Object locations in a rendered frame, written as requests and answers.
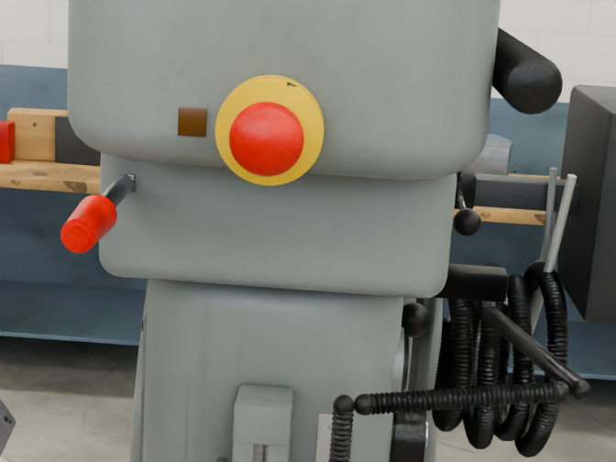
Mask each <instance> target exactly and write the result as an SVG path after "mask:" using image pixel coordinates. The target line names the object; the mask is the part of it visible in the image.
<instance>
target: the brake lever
mask: <svg viewBox="0 0 616 462"><path fill-rule="evenodd" d="M135 190H136V175H135V174H121V175H120V176H118V177H117V178H116V180H115V181H114V182H113V183H112V184H111V185H110V186H109V187H108V188H107V189H106V190H105V191H104V192H103V194H102V195H98V194H95V195H90V196H88V197H86V198H84V199H83V200H82V201H81V202H80V204H79V205H78V206H77V208H76V209H75V210H74V212H73V213H72V214H71V216H70V218H69V219H68V220H67V222H66V223H65V224H64V226H63V227H62V229H61V231H60V238H61V241H62V243H63V245H64V246H65V247H66V248H67V249H68V250H70V251H73V252H77V253H82V252H85V251H87V250H89V249H90V248H91V247H92V246H93V245H95V244H96V243H97V242H98V241H99V240H100V239H101V238H102V237H103V236H104V235H105V234H106V233H107V232H108V231H109V230H110V229H112V227H113V226H114V225H115V223H116V219H117V211H116V208H117V206H118V205H119V204H120V203H121V202H122V201H123V199H124V198H125V197H126V196H127V194H128V193H129V192H134V191H135Z"/></svg>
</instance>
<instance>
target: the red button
mask: <svg viewBox="0 0 616 462"><path fill-rule="evenodd" d="M303 143H304V135H303V127H302V125H301V123H300V121H299V119H298V118H297V116H296V115H295V114H294V113H293V112H292V111H291V110H290V109H288V108H287V107H285V106H283V105H281V104H277V103H273V102H260V103H255V104H252V105H250V106H248V107H246V108H245V109H244V110H242V111H241V112H240V113H239V114H238V115H237V117H236V119H235V120H234V122H233V124H232V126H231V128H230V132H229V146H230V149H231V152H232V155H233V157H234V158H235V160H236V162H237V163H238V164H239V165H240V166H241V167H242V168H243V169H244V170H246V171H248V172H250V173H252V174H254V175H258V176H262V177H271V176H277V175H280V174H282V173H284V172H285V171H288V170H289V169H290V168H291V167H292V166H293V165H294V164H295V163H296V162H297V161H298V159H299V158H300V156H301V154H302V151H303Z"/></svg>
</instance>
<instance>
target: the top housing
mask: <svg viewBox="0 0 616 462"><path fill-rule="evenodd" d="M500 10H501V0H68V92H67V110H68V116H69V121H70V124H71V127H72V129H73V131H74V133H75V135H76V136H77V137H78V138H79V139H80V140H81V141H82V142H83V143H84V144H85V145H87V146H88V147H90V148H92V149H95V150H97V151H99V152H102V153H104V154H105V155H109V156H113V157H116V158H120V159H126V160H137V161H145V162H156V163H169V164H182V165H195V166H209V167H222V168H229V167H228V166H227V165H226V163H225V162H224V160H223V158H222V157H221V154H220V152H219V150H218V147H217V144H216V139H215V123H216V119H217V115H218V113H219V110H220V108H221V106H222V104H223V103H224V101H225V100H226V98H227V97H228V96H229V95H230V94H231V93H232V92H233V91H234V89H235V88H237V87H238V86H239V85H240V84H241V83H243V82H245V81H247V80H249V79H251V78H254V77H258V76H261V75H279V76H284V77H287V78H290V79H292V80H294V81H296V82H297V83H300V84H301V85H302V86H304V87H305V88H306V89H307V90H308V91H309V92H310V93H311V94H312V95H313V97H314V98H315V100H316V101H317V103H318V104H319V106H320V109H321V111H322V115H323V118H324V138H323V145H322V147H321V150H320V153H319V155H318V157H317V159H316V161H315V162H314V164H313V166H312V167H311V168H310V169H309V170H308V171H307V172H305V173H313V174H327V175H340V176H353V177H367V178H380V179H396V180H422V179H433V178H441V177H445V176H448V175H451V174H454V173H457V172H460V171H463V170H464V169H465V168H467V167H468V166H469V165H471V164H472V163H473V162H474V161H475V160H477V158H478V157H479V155H480V153H481V152H482V150H483V149H484V146H485V142H486V138H487V132H488V122H489V114H490V98H491V88H492V80H493V71H494V62H495V53H496V45H497V36H498V27H499V18H500ZM179 107H188V108H202V109H206V110H207V115H206V136H205V137H192V136H179V135H178V115H179Z"/></svg>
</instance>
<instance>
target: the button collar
mask: <svg viewBox="0 0 616 462"><path fill-rule="evenodd" d="M260 102H272V103H277V104H280V105H283V106H285V107H287V108H288V109H290V110H291V111H292V112H293V113H294V114H295V115H296V116H297V118H298V119H299V121H300V123H301V125H302V130H303V135H304V143H303V149H302V154H301V156H300V157H299V159H298V161H297V162H296V163H295V164H294V165H293V166H292V167H291V168H290V169H289V170H287V171H285V172H284V173H282V174H280V175H277V176H271V177H262V176H258V175H254V174H252V173H250V172H248V171H246V170H244V169H243V168H242V167H241V166H240V165H239V164H238V163H237V162H236V160H235V158H234V157H233V155H232V152H231V149H230V146H229V132H230V128H231V126H232V124H233V122H234V120H235V119H236V117H237V115H238V114H239V113H240V112H241V111H242V110H244V109H245V108H246V107H248V106H250V105H253V104H255V103H260ZM324 127H325V125H324V118H323V115H322V111H321V109H320V106H319V104H318V103H317V101H316V100H315V98H314V97H313V95H312V94H311V93H310V92H309V91H308V90H307V89H306V88H305V87H304V86H302V85H301V84H300V83H298V82H296V81H295V80H292V79H290V78H287V77H284V76H279V75H261V76H258V77H254V78H251V79H249V80H247V81H245V82H242V83H241V84H239V85H238V87H237V88H235V89H234V91H233V92H232V93H231V94H230V95H228V97H227V98H226V99H225V101H224V103H223V104H222V106H221V108H220V110H219V113H218V115H217V118H216V123H215V139H216V144H217V147H218V150H219V152H220V154H221V157H222V158H223V160H224V162H225V163H226V165H227V166H228V167H229V168H230V169H231V170H232V171H233V172H234V173H235V174H237V175H238V176H239V177H241V178H243V179H244V180H246V181H249V182H252V183H255V184H259V185H266V186H274V185H281V184H284V183H288V182H292V181H294V180H296V179H297V178H299V177H301V176H302V175H303V174H305V173H306V172H307V171H308V170H309V169H310V168H311V167H312V166H313V164H314V162H315V161H316V159H317V157H318V155H319V153H320V150H321V147H322V145H323V138H324Z"/></svg>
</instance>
